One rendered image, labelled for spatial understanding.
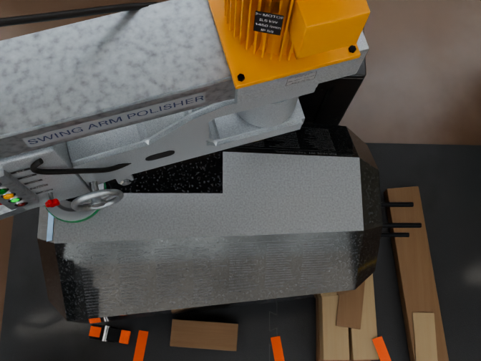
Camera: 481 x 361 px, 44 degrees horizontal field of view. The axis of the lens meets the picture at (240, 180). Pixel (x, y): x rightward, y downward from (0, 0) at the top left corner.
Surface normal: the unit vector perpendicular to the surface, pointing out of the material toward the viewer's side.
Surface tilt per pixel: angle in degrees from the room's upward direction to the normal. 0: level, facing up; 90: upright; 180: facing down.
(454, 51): 0
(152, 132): 40
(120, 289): 45
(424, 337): 0
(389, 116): 0
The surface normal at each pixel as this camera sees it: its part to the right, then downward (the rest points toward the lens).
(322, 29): 0.28, 0.93
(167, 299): 0.06, 0.50
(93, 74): 0.04, -0.25
